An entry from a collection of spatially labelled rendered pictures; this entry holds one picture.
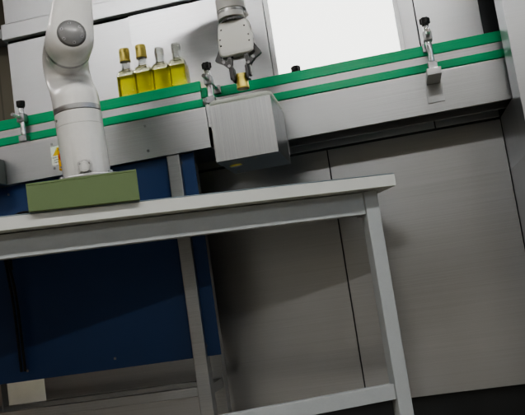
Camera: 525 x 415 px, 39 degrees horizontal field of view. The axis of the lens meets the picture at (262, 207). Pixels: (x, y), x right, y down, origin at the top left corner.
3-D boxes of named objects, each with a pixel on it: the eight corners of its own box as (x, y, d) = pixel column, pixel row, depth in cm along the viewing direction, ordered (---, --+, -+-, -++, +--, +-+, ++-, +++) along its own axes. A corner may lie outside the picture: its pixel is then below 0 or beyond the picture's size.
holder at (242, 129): (293, 166, 222) (285, 116, 224) (278, 151, 196) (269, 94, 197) (238, 176, 225) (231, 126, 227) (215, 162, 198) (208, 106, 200)
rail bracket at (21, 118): (33, 142, 231) (28, 100, 232) (21, 138, 223) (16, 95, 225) (21, 145, 231) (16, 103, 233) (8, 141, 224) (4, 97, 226)
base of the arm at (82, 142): (124, 171, 183) (113, 99, 185) (45, 183, 180) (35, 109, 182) (127, 184, 202) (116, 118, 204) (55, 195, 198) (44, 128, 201)
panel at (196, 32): (407, 62, 240) (390, -38, 244) (407, 59, 237) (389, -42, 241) (142, 114, 255) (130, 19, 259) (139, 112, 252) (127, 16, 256)
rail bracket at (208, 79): (225, 110, 230) (219, 72, 231) (211, 97, 213) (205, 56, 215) (216, 112, 230) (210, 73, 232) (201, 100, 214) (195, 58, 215)
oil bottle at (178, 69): (196, 123, 238) (188, 58, 241) (191, 119, 233) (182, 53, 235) (180, 126, 239) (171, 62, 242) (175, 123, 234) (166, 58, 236)
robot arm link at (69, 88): (55, 109, 185) (41, 18, 188) (50, 129, 202) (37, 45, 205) (104, 105, 190) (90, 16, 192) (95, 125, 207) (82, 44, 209)
